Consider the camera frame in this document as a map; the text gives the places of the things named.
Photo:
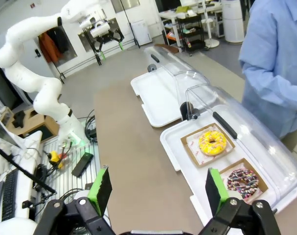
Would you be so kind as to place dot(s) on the yellow sprinkle donut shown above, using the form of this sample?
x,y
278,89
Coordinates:
x,y
205,149

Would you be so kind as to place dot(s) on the white plastic display tray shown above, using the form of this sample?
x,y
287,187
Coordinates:
x,y
172,151
153,98

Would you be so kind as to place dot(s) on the black computer keyboard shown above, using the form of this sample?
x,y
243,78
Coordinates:
x,y
9,195

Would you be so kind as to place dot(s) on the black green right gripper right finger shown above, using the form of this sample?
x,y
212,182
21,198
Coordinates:
x,y
216,193

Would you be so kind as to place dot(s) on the chocolate donut with colourful sprinkles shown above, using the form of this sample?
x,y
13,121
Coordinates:
x,y
251,188

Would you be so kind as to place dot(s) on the yellow emergency stop button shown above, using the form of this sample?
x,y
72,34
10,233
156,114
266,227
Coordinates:
x,y
54,156

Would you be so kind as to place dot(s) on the person's left forearm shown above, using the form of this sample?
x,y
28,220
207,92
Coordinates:
x,y
273,88

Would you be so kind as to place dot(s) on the clear plastic display cover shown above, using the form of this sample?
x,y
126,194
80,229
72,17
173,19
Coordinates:
x,y
260,151
177,63

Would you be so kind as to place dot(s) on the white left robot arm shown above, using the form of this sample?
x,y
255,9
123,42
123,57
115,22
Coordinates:
x,y
18,71

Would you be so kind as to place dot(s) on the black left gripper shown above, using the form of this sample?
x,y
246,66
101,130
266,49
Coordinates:
x,y
106,36

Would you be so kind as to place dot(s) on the person in blue shirt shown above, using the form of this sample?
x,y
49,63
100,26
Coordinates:
x,y
273,61

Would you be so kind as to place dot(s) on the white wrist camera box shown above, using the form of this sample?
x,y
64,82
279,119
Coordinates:
x,y
99,28

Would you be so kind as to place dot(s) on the flat black box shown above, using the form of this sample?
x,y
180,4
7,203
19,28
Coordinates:
x,y
82,164

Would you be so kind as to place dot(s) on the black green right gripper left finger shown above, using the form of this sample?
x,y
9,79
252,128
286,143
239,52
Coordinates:
x,y
99,193

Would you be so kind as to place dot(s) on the cardboard box with black foam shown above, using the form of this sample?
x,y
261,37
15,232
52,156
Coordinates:
x,y
45,127

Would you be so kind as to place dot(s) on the white printed paper liner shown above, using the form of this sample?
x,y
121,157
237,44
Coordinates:
x,y
224,176
193,149

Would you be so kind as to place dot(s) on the orange jacket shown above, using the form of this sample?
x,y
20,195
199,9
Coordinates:
x,y
49,49

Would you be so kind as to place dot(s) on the black shelf trolley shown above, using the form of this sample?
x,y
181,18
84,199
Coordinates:
x,y
193,34

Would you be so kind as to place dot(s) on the white box appliance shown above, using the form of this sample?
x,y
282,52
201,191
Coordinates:
x,y
141,33

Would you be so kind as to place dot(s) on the white cylindrical air purifier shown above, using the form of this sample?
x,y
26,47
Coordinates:
x,y
232,24

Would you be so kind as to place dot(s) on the black boom rod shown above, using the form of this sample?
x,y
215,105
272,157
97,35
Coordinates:
x,y
23,171

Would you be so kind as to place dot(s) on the brown cardboard donut tray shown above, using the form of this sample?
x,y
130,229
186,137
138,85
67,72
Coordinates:
x,y
263,182
187,147

